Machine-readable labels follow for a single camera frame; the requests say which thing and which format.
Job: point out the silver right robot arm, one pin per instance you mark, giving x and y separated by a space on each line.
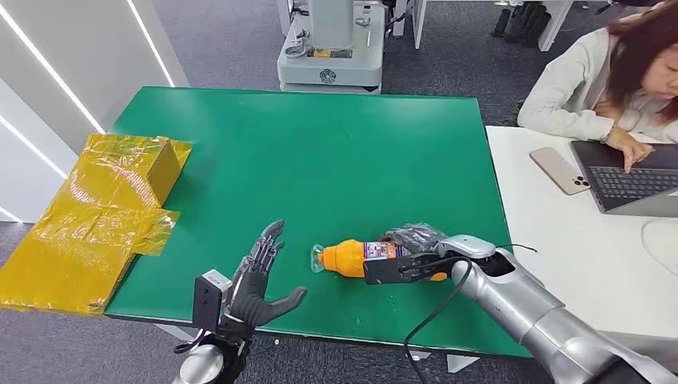
535 312

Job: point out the dark grey laptop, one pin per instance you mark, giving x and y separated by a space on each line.
630 185

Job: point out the orange detergent bottle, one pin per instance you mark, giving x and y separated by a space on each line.
344 257

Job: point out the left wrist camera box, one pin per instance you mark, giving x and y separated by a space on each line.
206 299

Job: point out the white background desk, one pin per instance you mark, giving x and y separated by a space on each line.
553 21

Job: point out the person's right hand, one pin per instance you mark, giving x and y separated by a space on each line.
633 149

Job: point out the person's left hand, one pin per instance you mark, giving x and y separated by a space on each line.
608 110

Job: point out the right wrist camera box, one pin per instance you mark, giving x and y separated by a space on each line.
384 271

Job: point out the white round pad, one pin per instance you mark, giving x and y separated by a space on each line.
665 244

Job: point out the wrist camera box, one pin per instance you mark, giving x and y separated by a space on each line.
384 271
206 299

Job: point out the yellow film wrapped cardboard box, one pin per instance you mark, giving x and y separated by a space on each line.
124 169

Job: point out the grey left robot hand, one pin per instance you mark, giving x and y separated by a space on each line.
251 297

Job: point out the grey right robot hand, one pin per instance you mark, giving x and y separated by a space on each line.
418 236

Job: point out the black bundle under desk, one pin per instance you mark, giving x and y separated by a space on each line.
522 24

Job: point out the green table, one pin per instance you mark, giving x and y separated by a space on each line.
328 175

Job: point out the person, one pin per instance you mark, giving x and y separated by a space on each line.
572 90

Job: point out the beige smartphone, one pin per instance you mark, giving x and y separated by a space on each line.
556 168

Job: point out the yellow film wrapped flat cardboard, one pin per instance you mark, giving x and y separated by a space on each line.
69 260

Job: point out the white robot base machine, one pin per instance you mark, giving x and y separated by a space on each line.
331 66

